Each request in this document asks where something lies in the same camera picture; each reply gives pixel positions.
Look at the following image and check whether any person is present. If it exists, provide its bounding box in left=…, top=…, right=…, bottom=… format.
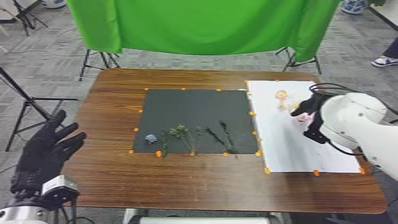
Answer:
left=370, top=35, right=398, bottom=69

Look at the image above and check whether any pale grey bar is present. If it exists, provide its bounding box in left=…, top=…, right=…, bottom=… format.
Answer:
left=123, top=208, right=286, bottom=224

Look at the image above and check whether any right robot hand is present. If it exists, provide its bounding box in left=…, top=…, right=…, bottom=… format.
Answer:
left=290, top=93, right=327, bottom=118

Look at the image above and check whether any green sprig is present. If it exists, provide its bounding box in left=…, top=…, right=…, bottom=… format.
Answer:
left=194, top=125, right=227, bottom=147
left=167, top=124, right=197, bottom=156
left=217, top=120, right=240, bottom=155
left=158, top=130, right=174, bottom=158

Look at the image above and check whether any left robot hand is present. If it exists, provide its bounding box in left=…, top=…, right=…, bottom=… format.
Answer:
left=9, top=109, right=89, bottom=196

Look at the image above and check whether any black tripod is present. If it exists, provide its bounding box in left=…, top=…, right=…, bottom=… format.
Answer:
left=9, top=0, right=50, bottom=37
left=0, top=68, right=80, bottom=153

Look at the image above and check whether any black backdrop stand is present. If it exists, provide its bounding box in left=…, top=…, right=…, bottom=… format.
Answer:
left=274, top=46, right=323, bottom=75
left=78, top=49, right=123, bottom=82

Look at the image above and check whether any white sheet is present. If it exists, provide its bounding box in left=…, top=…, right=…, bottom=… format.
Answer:
left=245, top=80, right=364, bottom=174

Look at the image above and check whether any blue flower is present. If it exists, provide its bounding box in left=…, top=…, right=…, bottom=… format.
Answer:
left=144, top=133, right=160, bottom=145

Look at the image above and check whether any pink flower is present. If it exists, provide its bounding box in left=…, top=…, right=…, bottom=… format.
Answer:
left=293, top=112, right=316, bottom=125

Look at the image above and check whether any dark mat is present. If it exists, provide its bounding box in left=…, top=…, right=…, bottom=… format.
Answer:
left=130, top=88, right=261, bottom=155

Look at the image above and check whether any blue and white vase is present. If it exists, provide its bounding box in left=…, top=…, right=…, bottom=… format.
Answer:
left=339, top=0, right=370, bottom=15
left=41, top=0, right=69, bottom=10

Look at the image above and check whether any black cable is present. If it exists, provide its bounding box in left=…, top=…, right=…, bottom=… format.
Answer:
left=307, top=82, right=398, bottom=118

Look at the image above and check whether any yellow flower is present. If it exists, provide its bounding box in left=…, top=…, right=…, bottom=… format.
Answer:
left=274, top=89, right=291, bottom=111

